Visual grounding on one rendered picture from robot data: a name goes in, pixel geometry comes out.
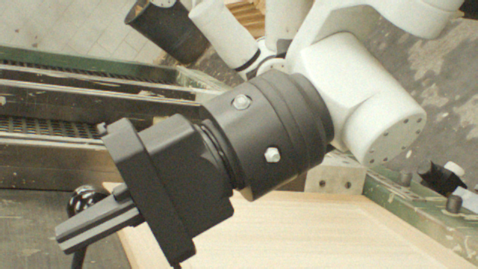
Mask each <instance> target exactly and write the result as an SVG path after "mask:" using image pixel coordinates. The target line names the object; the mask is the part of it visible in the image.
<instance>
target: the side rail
mask: <svg viewBox="0 0 478 269"><path fill-rule="evenodd" d="M0 59H4V60H11V61H18V62H23V63H30V64H43V65H49V66H57V67H69V68H75V69H82V70H89V71H96V72H108V73H115V74H121V75H134V77H141V78H153V79H160V80H167V81H175V77H176V71H177V69H175V68H174V67H167V66H160V64H148V63H142V62H136V61H125V60H119V59H112V58H107V57H101V56H94V55H83V54H76V53H71V52H59V51H53V49H41V48H35V47H28V46H16V45H11V44H4V43H0Z"/></svg>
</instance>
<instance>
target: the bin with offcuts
mask: <svg viewBox="0 0 478 269"><path fill-rule="evenodd" d="M189 13H190V11H189V10H188V9H187V8H186V7H185V5H184V4H182V3H181V2H180V1H179V0H177V1H176V2H175V4H173V5H172V7H171V6H170V7H168V8H163V7H160V6H157V5H156V4H153V3H151V2H150V0H137V1H136V2H135V3H134V4H133V6H132V7H131V10H130V11H129V12H128V14H127V16H125V18H124V24H125V25H130V26H131V28H133V29H134V30H136V31H137V32H139V33H140V34H142V35H143V36H144V37H145V38H147V39H148V40H150V41H151V42H152V43H154V44H156V45H157V47H159V48H160V49H162V50H164V51H165V52H166V53H168V54H169V55H170V56H171V57H172V58H175V59H176V60H177V61H178V62H180V63H181V64H184V65H185V64H186V65H187V64H188V63H190V62H191V61H194V60H195V59H196V58H197V57H198V56H199V54H200V53H201V52H202V51H204V49H205V47H206V46H207V45H208V42H209V40H208V39H207V37H206V36H205V35H204V34H203V33H202V32H201V31H200V30H199V29H198V28H197V26H196V24H195V23H194V22H193V21H192V20H191V19H190V18H189Z"/></svg>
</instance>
